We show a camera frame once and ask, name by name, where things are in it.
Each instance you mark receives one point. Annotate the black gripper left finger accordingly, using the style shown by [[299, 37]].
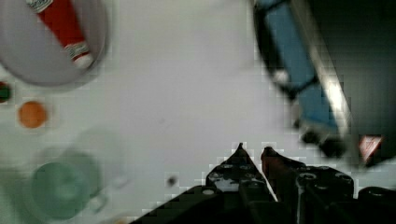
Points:
[[220, 200]]

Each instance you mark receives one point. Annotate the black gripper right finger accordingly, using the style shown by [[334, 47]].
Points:
[[323, 195]]

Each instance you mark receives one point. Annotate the blue oven door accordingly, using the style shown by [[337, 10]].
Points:
[[286, 58]]

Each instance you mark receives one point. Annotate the black toaster oven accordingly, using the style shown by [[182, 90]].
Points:
[[352, 45]]

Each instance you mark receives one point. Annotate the green measuring cup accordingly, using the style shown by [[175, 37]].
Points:
[[61, 188]]

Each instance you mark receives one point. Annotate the orange toy fruit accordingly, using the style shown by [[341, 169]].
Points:
[[32, 114]]

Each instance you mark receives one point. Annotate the red ketchup bottle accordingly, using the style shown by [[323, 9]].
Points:
[[60, 17]]

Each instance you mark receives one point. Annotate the red strawberry toy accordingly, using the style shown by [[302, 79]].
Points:
[[5, 92]]

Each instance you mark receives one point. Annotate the lavender round plate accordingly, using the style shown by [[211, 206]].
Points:
[[31, 53]]

